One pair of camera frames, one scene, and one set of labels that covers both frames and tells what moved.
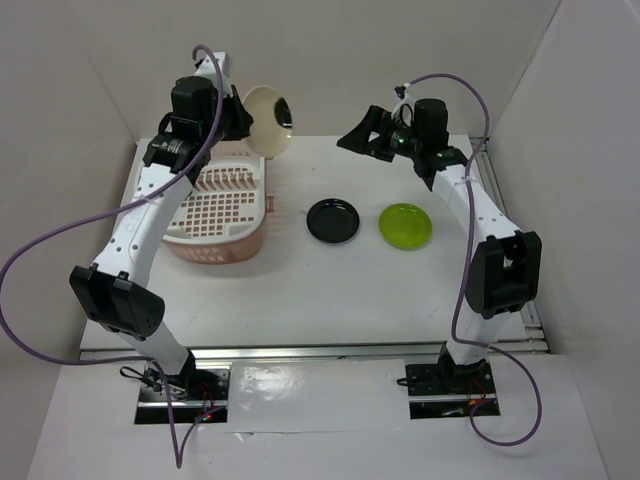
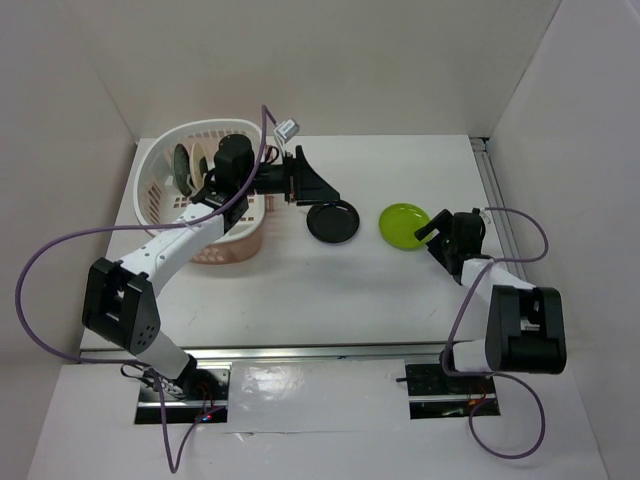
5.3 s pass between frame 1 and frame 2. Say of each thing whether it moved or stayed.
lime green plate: stayed
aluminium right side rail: stayed
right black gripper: moved
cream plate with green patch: moved
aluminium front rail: stayed
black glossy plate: stayed
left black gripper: moved
